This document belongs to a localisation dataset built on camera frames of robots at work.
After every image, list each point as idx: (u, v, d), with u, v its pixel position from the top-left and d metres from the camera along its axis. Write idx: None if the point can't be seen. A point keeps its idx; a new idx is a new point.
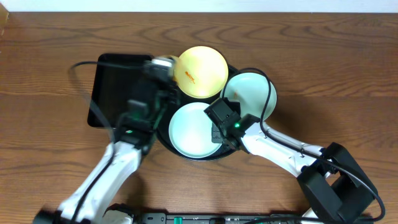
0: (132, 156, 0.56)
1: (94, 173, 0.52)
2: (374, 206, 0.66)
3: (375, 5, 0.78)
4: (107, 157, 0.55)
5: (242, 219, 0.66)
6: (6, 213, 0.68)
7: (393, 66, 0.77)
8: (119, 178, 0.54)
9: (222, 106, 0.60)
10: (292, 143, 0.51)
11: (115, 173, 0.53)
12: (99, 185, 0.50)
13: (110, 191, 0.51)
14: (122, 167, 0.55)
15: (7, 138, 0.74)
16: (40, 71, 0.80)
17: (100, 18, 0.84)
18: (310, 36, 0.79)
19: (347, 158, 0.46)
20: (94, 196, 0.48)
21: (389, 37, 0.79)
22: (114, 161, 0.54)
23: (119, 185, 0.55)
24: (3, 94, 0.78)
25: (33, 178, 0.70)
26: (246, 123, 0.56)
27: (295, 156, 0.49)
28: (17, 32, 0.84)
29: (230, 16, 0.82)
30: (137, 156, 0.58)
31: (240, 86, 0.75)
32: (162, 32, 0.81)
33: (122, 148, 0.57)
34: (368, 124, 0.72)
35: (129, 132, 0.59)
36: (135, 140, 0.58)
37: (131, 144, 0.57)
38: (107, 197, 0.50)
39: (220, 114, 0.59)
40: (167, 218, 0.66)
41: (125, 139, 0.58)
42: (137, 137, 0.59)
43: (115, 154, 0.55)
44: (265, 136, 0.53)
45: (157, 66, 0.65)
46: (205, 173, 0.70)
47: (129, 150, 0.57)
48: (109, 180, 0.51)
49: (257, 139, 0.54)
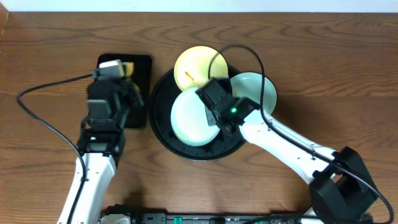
0: (104, 166, 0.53)
1: (71, 195, 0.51)
2: (374, 206, 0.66)
3: (375, 4, 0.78)
4: (79, 173, 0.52)
5: (242, 219, 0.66)
6: (9, 213, 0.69)
7: (395, 66, 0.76)
8: (99, 189, 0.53)
9: (217, 89, 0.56)
10: (302, 142, 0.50)
11: (93, 189, 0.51)
12: (79, 207, 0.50)
13: (94, 206, 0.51)
14: (97, 178, 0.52)
15: (9, 138, 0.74)
16: (40, 71, 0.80)
17: (99, 17, 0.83)
18: (310, 35, 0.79)
19: (357, 164, 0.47)
20: (79, 219, 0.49)
21: (390, 37, 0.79)
22: (86, 177, 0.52)
23: (102, 192, 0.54)
24: (4, 95, 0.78)
25: (35, 178, 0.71)
26: (243, 108, 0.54)
27: (305, 158, 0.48)
28: (17, 31, 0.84)
29: (230, 16, 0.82)
30: (111, 160, 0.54)
31: (241, 86, 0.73)
32: (162, 32, 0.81)
33: (91, 160, 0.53)
34: (368, 125, 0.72)
35: (94, 138, 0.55)
36: (104, 147, 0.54)
37: (100, 154, 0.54)
38: (92, 213, 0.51)
39: (213, 97, 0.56)
40: (167, 218, 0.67)
41: (94, 149, 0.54)
42: (104, 142, 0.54)
43: (86, 168, 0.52)
44: (268, 129, 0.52)
45: (104, 68, 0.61)
46: (205, 173, 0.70)
47: (98, 160, 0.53)
48: (88, 199, 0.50)
49: (259, 131, 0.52)
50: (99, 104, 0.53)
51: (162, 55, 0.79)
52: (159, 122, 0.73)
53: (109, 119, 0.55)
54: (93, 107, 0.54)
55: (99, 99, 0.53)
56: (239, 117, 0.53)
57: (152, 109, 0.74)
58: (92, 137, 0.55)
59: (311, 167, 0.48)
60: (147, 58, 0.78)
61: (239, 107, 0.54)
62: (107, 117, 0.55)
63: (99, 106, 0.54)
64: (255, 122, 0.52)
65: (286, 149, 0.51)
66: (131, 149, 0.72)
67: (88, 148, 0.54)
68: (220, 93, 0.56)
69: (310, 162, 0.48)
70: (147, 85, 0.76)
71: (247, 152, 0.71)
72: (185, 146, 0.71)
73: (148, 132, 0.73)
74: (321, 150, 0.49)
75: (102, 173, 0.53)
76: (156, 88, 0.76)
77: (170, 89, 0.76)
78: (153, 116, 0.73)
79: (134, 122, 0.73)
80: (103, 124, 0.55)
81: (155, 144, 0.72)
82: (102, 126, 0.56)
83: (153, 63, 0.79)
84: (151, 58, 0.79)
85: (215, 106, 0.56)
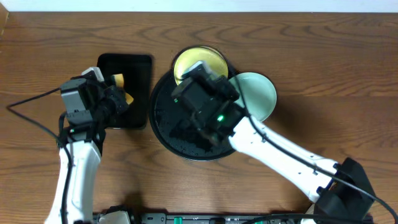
0: (88, 150, 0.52)
1: (61, 181, 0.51)
2: (373, 206, 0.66)
3: (376, 4, 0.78)
4: (64, 161, 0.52)
5: (242, 219, 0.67)
6: (9, 213, 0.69)
7: (395, 65, 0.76)
8: (87, 172, 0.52)
9: (196, 89, 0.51)
10: (301, 156, 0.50)
11: (82, 172, 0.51)
12: (70, 189, 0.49)
13: (87, 186, 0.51)
14: (84, 162, 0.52)
15: (9, 138, 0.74)
16: (39, 71, 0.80)
17: (99, 17, 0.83)
18: (310, 35, 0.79)
19: (359, 174, 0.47)
20: (73, 199, 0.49)
21: (390, 37, 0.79)
22: (73, 162, 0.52)
23: (92, 173, 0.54)
24: (4, 95, 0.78)
25: (35, 178, 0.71)
26: (230, 115, 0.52)
27: (308, 173, 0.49)
28: (17, 32, 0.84)
29: (230, 16, 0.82)
30: (93, 147, 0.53)
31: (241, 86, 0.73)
32: (162, 32, 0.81)
33: (75, 147, 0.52)
34: (368, 125, 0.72)
35: (73, 130, 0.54)
36: (85, 136, 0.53)
37: (82, 141, 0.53)
38: (86, 192, 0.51)
39: (196, 102, 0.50)
40: (167, 218, 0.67)
41: (76, 139, 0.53)
42: (84, 132, 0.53)
43: (71, 155, 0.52)
44: (263, 140, 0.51)
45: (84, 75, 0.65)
46: (205, 173, 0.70)
47: (80, 147, 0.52)
48: (79, 180, 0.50)
49: (253, 142, 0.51)
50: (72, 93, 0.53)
51: (162, 55, 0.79)
52: (159, 122, 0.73)
53: (84, 111, 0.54)
54: (67, 101, 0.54)
55: (70, 91, 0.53)
56: (227, 126, 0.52)
57: (152, 109, 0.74)
58: (71, 129, 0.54)
59: (314, 182, 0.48)
60: (147, 59, 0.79)
61: (226, 114, 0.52)
62: (82, 108, 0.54)
63: (72, 98, 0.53)
64: (247, 134, 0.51)
65: (286, 163, 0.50)
66: (131, 149, 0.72)
67: (70, 139, 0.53)
68: (201, 96, 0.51)
69: (312, 177, 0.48)
70: (147, 86, 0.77)
71: None
72: (185, 146, 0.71)
73: (148, 132, 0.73)
74: (323, 163, 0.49)
75: (87, 157, 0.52)
76: (157, 88, 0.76)
77: (170, 89, 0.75)
78: (153, 116, 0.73)
79: (135, 122, 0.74)
80: (79, 117, 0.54)
81: (155, 144, 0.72)
82: (79, 119, 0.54)
83: (153, 63, 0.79)
84: (151, 58, 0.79)
85: (196, 111, 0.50)
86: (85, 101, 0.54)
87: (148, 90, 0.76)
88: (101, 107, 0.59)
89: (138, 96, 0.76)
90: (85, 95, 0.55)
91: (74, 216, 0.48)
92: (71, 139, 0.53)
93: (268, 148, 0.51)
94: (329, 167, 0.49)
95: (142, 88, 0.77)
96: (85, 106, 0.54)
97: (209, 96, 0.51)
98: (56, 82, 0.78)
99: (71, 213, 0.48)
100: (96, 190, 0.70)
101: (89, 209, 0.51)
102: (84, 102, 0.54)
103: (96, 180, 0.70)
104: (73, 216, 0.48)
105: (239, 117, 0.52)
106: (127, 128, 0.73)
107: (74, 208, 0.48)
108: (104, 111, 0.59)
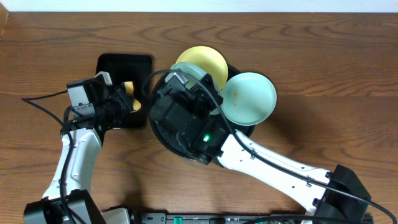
0: (89, 132, 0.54)
1: (61, 160, 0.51)
2: (373, 206, 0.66)
3: (375, 4, 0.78)
4: (66, 144, 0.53)
5: (242, 219, 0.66)
6: (8, 213, 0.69)
7: (394, 65, 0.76)
8: (88, 155, 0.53)
9: (178, 110, 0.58)
10: (292, 168, 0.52)
11: (83, 151, 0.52)
12: (71, 165, 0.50)
13: (86, 167, 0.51)
14: (86, 145, 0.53)
15: (9, 138, 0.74)
16: (40, 71, 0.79)
17: (99, 18, 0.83)
18: (310, 35, 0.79)
19: (351, 179, 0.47)
20: (72, 173, 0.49)
21: (390, 37, 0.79)
22: (74, 143, 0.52)
23: (92, 160, 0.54)
24: (4, 95, 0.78)
25: (35, 178, 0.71)
26: (216, 134, 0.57)
27: (302, 185, 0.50)
28: (17, 32, 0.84)
29: (230, 16, 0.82)
30: (95, 135, 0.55)
31: (240, 87, 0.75)
32: (162, 32, 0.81)
33: (77, 132, 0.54)
34: (368, 124, 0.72)
35: (76, 120, 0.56)
36: (87, 124, 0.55)
37: (84, 128, 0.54)
38: (85, 173, 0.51)
39: (180, 122, 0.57)
40: (167, 218, 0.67)
41: (79, 127, 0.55)
42: (87, 121, 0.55)
43: (72, 137, 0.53)
44: (252, 156, 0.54)
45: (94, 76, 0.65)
46: (205, 173, 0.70)
47: (83, 130, 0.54)
48: (78, 158, 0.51)
49: (242, 160, 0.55)
50: (76, 89, 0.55)
51: (162, 55, 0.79)
52: None
53: (88, 104, 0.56)
54: (72, 94, 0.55)
55: (76, 86, 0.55)
56: (214, 144, 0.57)
57: None
58: (74, 120, 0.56)
59: (310, 194, 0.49)
60: (147, 59, 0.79)
61: (211, 134, 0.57)
62: (86, 102, 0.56)
63: (77, 92, 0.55)
64: (236, 152, 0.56)
65: (280, 177, 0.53)
66: (131, 149, 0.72)
67: (74, 127, 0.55)
68: (183, 116, 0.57)
69: (306, 188, 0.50)
70: (147, 86, 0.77)
71: None
72: None
73: (148, 132, 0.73)
74: (314, 173, 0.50)
75: (88, 139, 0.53)
76: (156, 87, 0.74)
77: None
78: None
79: (135, 122, 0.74)
80: (84, 110, 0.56)
81: (155, 144, 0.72)
82: (84, 112, 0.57)
83: (153, 63, 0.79)
84: (151, 58, 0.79)
85: (181, 135, 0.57)
86: (89, 96, 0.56)
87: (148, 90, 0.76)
88: (106, 106, 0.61)
89: (138, 96, 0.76)
90: (89, 90, 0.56)
91: (73, 187, 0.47)
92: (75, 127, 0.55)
93: (258, 163, 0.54)
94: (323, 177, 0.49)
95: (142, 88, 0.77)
96: (89, 100, 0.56)
97: (190, 115, 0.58)
98: (56, 82, 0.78)
99: (69, 185, 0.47)
100: (96, 190, 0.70)
101: (87, 188, 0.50)
102: (89, 97, 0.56)
103: (96, 180, 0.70)
104: (72, 187, 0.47)
105: (225, 133, 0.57)
106: (127, 128, 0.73)
107: (73, 181, 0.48)
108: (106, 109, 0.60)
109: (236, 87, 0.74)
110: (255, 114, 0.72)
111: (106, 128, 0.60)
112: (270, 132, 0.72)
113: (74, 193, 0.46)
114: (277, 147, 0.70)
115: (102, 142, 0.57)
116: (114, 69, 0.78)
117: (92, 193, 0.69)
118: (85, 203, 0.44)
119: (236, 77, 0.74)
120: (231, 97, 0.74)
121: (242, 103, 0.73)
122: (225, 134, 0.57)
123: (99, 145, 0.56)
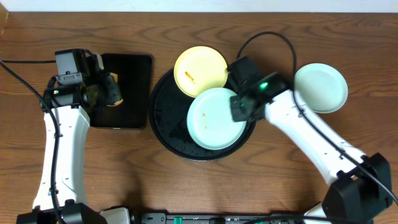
0: (76, 118, 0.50)
1: (48, 154, 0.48)
2: None
3: (375, 5, 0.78)
4: (51, 130, 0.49)
5: (242, 219, 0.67)
6: (8, 213, 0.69)
7: (393, 66, 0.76)
8: (78, 145, 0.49)
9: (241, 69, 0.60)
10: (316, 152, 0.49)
11: (69, 143, 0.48)
12: (60, 166, 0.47)
13: (76, 160, 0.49)
14: (72, 133, 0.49)
15: (8, 139, 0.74)
16: (38, 71, 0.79)
17: (99, 18, 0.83)
18: (310, 35, 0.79)
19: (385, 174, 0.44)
20: (63, 176, 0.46)
21: (389, 37, 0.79)
22: (60, 132, 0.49)
23: (83, 147, 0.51)
24: (3, 95, 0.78)
25: (35, 178, 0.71)
26: (255, 92, 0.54)
27: (332, 153, 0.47)
28: (17, 32, 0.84)
29: (231, 16, 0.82)
30: (82, 114, 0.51)
31: (206, 106, 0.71)
32: (162, 32, 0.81)
33: (59, 111, 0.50)
34: (370, 124, 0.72)
35: (58, 92, 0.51)
36: (71, 100, 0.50)
37: (68, 106, 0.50)
38: (76, 168, 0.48)
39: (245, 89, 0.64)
40: (167, 218, 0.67)
41: (59, 99, 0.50)
42: (70, 95, 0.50)
43: (57, 122, 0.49)
44: (300, 115, 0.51)
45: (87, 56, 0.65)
46: (205, 173, 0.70)
47: (68, 114, 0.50)
48: (68, 155, 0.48)
49: (288, 115, 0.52)
50: (65, 58, 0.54)
51: (162, 55, 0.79)
52: (159, 122, 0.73)
53: (75, 73, 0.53)
54: (60, 61, 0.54)
55: (64, 53, 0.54)
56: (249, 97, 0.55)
57: (152, 109, 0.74)
58: (55, 91, 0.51)
59: None
60: (147, 59, 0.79)
61: (270, 84, 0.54)
62: (74, 71, 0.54)
63: (65, 60, 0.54)
64: (285, 106, 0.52)
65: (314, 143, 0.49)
66: (131, 150, 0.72)
67: (55, 102, 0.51)
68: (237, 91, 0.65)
69: None
70: (148, 85, 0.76)
71: (248, 152, 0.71)
72: (185, 146, 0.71)
73: (148, 132, 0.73)
74: None
75: (76, 125, 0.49)
76: (156, 88, 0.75)
77: (170, 89, 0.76)
78: (153, 116, 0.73)
79: (134, 122, 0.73)
80: (71, 79, 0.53)
81: (155, 144, 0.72)
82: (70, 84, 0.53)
83: (154, 63, 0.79)
84: (152, 58, 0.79)
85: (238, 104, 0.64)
86: (78, 66, 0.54)
87: (147, 90, 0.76)
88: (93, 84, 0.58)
89: (138, 96, 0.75)
90: (78, 60, 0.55)
91: (64, 196, 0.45)
92: (56, 103, 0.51)
93: (303, 123, 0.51)
94: (352, 168, 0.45)
95: (142, 88, 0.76)
96: (77, 70, 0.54)
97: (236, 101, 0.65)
98: None
99: (61, 193, 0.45)
100: (96, 190, 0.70)
101: (82, 185, 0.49)
102: (78, 66, 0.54)
103: (96, 180, 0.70)
104: (64, 195, 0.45)
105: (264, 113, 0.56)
106: (127, 128, 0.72)
107: (65, 187, 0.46)
108: (93, 88, 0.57)
109: (203, 107, 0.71)
110: (232, 129, 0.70)
111: (91, 110, 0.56)
112: (270, 132, 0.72)
113: (68, 203, 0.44)
114: (277, 147, 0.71)
115: (87, 125, 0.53)
116: (115, 68, 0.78)
117: (92, 193, 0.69)
118: (81, 216, 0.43)
119: (197, 99, 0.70)
120: (201, 120, 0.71)
121: (212, 123, 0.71)
122: (283, 95, 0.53)
123: (87, 124, 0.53)
